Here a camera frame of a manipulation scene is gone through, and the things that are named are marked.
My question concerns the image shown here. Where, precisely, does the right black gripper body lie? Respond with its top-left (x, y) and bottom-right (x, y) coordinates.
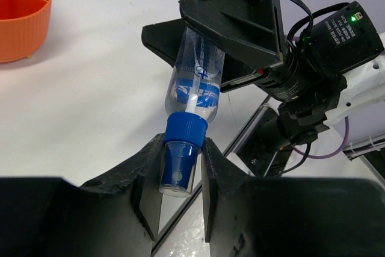
top-left (221, 1), bottom-right (384, 103)

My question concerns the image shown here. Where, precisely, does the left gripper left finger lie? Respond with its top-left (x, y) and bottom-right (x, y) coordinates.
top-left (1, 134), bottom-right (164, 256)

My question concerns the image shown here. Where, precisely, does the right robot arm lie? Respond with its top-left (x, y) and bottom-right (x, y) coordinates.
top-left (141, 0), bottom-right (384, 174)

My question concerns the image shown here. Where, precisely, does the blue capped glue bottle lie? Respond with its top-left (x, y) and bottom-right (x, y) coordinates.
top-left (159, 28), bottom-right (225, 197)

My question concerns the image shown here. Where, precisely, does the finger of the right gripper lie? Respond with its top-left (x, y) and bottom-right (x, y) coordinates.
top-left (179, 0), bottom-right (288, 70)
top-left (141, 18), bottom-right (259, 89)

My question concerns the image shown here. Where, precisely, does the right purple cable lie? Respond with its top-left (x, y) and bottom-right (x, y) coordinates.
top-left (290, 115), bottom-right (351, 160)

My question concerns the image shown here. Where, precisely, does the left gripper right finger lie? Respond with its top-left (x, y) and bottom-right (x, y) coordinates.
top-left (202, 138), bottom-right (384, 256)

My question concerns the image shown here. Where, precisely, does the orange round divided organizer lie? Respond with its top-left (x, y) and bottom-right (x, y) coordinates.
top-left (1, 0), bottom-right (52, 63)

